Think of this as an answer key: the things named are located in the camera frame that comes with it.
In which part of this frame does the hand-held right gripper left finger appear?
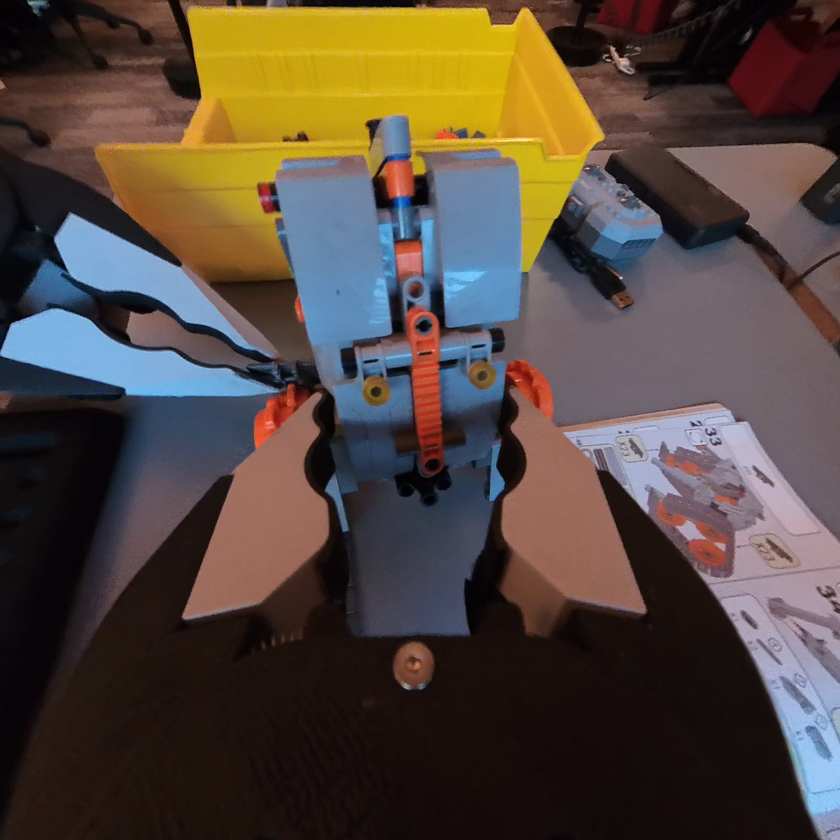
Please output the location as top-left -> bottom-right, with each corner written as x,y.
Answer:
182,391 -> 358,641

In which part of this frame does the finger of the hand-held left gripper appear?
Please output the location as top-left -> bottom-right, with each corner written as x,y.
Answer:
52,211 -> 280,363
0,307 -> 280,399

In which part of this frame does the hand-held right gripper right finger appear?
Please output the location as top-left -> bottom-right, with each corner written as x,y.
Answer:
467,388 -> 647,639

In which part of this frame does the grey orange toy brick vehicle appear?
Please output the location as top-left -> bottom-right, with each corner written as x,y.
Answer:
252,115 -> 555,509

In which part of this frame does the grey desk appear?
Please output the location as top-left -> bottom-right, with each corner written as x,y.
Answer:
0,143 -> 840,637

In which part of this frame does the yellow plastic storage bin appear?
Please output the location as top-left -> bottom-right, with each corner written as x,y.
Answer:
95,5 -> 605,283

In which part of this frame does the white instruction booklet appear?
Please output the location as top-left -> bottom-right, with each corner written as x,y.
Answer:
561,403 -> 840,840

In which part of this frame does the black perforated chair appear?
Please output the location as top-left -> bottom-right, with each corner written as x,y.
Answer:
0,407 -> 129,742

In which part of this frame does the pile of loose toy bricks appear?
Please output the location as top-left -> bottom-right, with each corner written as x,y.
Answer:
279,125 -> 493,144

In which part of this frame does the grey toy battery box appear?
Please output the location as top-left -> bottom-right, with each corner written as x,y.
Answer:
550,164 -> 665,277

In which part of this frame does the black power adapter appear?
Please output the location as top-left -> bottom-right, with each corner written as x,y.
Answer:
604,146 -> 751,250

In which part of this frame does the grey Fanttik tool case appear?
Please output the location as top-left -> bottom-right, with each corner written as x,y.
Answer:
799,152 -> 840,210

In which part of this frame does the red bag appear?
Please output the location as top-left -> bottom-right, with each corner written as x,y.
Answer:
728,13 -> 840,119

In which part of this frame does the black usb cable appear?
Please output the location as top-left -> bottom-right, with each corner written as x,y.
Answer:
571,249 -> 637,311

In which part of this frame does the black adapter cable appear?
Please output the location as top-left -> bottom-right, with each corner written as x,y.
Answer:
742,226 -> 840,290

